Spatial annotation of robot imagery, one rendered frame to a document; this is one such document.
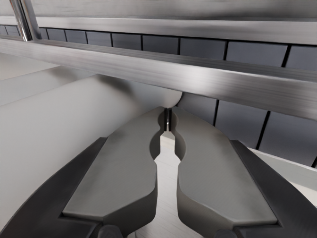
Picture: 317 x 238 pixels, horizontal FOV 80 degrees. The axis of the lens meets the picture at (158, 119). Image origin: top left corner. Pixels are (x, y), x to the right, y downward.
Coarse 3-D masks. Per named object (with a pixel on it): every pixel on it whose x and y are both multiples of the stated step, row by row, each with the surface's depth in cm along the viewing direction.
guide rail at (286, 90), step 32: (64, 64) 12; (96, 64) 10; (128, 64) 9; (160, 64) 8; (192, 64) 7; (224, 64) 7; (256, 64) 7; (224, 96) 7; (256, 96) 6; (288, 96) 6
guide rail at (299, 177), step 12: (168, 132) 17; (168, 144) 16; (264, 156) 14; (276, 168) 13; (288, 168) 13; (300, 168) 13; (288, 180) 12; (300, 180) 12; (312, 180) 12; (312, 192) 11
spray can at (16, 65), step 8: (0, 56) 20; (8, 56) 20; (16, 56) 21; (0, 64) 19; (8, 64) 20; (16, 64) 20; (24, 64) 21; (32, 64) 22; (40, 64) 22; (48, 64) 23; (0, 72) 19; (8, 72) 20; (16, 72) 20; (24, 72) 21; (32, 72) 22
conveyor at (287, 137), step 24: (144, 48) 18; (168, 48) 16; (192, 48) 15; (216, 48) 14; (240, 48) 13; (264, 48) 13; (288, 48) 14; (312, 48) 11; (192, 96) 17; (216, 120) 17; (240, 120) 16; (264, 120) 15; (288, 120) 14; (312, 120) 13; (264, 144) 15; (288, 144) 14; (312, 144) 14
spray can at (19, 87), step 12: (36, 72) 14; (48, 72) 14; (60, 72) 14; (72, 72) 15; (84, 72) 15; (0, 84) 12; (12, 84) 12; (24, 84) 12; (36, 84) 12; (48, 84) 13; (60, 84) 13; (0, 96) 11; (12, 96) 11; (24, 96) 12
